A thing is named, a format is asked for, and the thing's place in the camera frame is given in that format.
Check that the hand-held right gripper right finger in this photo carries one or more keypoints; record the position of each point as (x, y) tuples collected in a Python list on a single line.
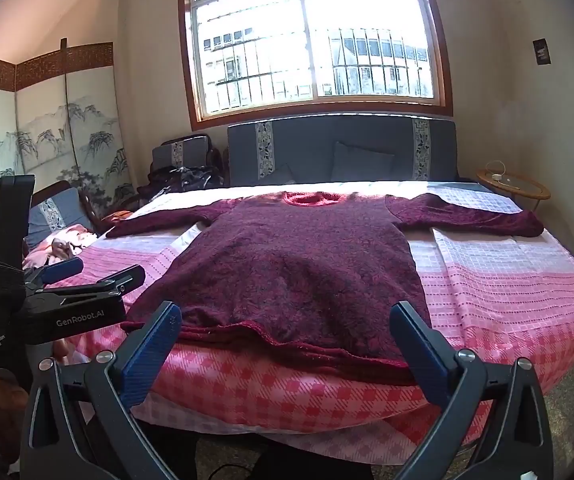
[(419, 355)]

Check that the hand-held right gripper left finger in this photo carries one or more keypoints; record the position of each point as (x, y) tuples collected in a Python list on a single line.
[(149, 355)]

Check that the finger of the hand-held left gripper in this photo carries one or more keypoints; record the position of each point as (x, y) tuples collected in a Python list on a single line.
[(62, 269), (112, 282)]

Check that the maroon knitted sweater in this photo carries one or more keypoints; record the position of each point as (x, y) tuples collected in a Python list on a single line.
[(292, 270)]

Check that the pink cloth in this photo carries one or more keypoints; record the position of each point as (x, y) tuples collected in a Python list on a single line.
[(52, 250)]

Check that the wooden chair with grey cushion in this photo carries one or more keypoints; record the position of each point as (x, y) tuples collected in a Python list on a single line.
[(54, 212), (182, 152)]

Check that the orange cloth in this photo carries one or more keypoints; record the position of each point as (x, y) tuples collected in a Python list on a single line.
[(117, 217)]

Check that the painted folding screen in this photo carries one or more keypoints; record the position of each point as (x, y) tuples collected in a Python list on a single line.
[(47, 135)]

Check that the round wooden side table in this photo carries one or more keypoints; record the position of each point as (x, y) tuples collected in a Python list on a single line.
[(517, 185)]

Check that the grey patterned-edge pillow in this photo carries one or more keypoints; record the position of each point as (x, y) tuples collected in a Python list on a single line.
[(279, 176)]

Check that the grey square cushion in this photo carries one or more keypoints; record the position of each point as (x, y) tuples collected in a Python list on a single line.
[(362, 162)]

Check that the grey patterned headboard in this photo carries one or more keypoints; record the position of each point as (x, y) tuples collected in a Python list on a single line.
[(307, 150)]

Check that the wooden framed barred window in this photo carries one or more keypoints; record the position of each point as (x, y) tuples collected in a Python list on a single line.
[(317, 35)]

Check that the black wall switch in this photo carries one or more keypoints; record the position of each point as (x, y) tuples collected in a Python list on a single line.
[(542, 51)]

